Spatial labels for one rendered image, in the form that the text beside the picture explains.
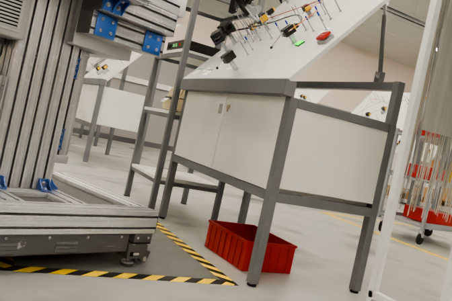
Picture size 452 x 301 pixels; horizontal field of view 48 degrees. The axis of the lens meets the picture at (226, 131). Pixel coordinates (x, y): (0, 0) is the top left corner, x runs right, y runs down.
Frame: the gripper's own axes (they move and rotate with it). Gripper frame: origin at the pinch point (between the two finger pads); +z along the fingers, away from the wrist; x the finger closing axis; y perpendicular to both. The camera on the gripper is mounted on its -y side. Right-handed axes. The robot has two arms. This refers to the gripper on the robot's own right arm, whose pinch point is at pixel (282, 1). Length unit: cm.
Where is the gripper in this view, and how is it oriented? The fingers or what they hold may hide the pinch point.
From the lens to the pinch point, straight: 247.6
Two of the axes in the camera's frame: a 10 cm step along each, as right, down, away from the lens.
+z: 1.2, 9.5, 2.7
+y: 9.6, -1.8, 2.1
